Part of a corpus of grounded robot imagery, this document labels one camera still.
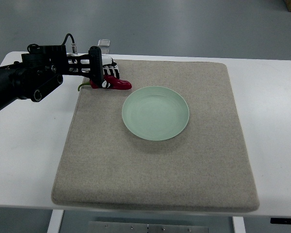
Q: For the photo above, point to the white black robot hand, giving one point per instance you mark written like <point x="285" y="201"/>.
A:
<point x="109" y="66"/>

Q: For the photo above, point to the clear plastic box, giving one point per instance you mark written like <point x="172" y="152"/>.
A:
<point x="104" y="43"/>

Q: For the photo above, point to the white table leg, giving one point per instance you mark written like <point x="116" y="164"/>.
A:
<point x="238" y="224"/>
<point x="55" y="221"/>

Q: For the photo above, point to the white right table leg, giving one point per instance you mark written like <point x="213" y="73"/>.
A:
<point x="238" y="224"/>

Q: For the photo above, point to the white left table leg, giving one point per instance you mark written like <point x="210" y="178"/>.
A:
<point x="55" y="221"/>

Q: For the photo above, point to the beige felt mat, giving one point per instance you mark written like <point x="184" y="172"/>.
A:
<point x="204" y="168"/>

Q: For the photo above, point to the black table control panel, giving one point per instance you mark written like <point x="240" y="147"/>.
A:
<point x="283" y="221"/>

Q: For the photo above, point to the light green plate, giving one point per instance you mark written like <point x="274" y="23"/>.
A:
<point x="155" y="113"/>

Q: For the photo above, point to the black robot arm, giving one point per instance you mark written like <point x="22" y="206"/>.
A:
<point x="42" y="69"/>

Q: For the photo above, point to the red chili pepper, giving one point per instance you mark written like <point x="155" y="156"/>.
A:
<point x="109" y="82"/>

